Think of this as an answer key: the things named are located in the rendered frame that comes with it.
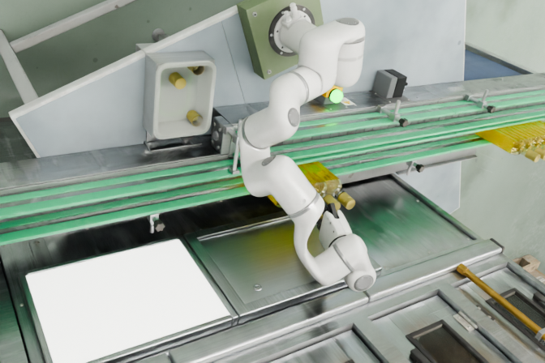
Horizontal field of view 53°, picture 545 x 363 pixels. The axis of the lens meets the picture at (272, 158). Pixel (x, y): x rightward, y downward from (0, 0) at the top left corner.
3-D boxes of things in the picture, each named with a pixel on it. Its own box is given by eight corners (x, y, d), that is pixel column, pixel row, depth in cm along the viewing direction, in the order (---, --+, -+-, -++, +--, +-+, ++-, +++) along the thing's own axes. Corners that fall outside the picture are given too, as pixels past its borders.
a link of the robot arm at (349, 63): (304, 71, 150) (336, 96, 138) (306, 25, 143) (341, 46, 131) (333, 65, 154) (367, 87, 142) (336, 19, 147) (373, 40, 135)
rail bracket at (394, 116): (373, 111, 188) (400, 128, 179) (379, 91, 184) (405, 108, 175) (382, 109, 190) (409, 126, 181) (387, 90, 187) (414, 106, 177)
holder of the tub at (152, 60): (142, 143, 160) (152, 155, 154) (145, 53, 147) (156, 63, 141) (195, 135, 169) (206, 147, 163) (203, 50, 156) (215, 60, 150)
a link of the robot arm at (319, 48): (280, 97, 134) (281, 35, 125) (338, 68, 149) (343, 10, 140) (309, 110, 129) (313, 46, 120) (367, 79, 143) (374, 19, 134)
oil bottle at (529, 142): (481, 131, 230) (539, 164, 210) (486, 119, 228) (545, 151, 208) (490, 130, 233) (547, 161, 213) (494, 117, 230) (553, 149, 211)
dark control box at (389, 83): (371, 89, 201) (386, 99, 195) (375, 69, 197) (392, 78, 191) (387, 87, 205) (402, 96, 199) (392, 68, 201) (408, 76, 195)
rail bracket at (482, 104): (461, 99, 212) (488, 113, 203) (467, 82, 208) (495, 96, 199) (468, 98, 214) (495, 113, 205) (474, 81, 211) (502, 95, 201)
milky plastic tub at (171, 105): (142, 127, 157) (153, 141, 151) (145, 53, 146) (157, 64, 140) (197, 121, 166) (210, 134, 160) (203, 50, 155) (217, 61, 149)
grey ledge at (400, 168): (281, 180, 194) (298, 197, 186) (285, 159, 190) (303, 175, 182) (457, 145, 244) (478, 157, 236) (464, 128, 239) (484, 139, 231)
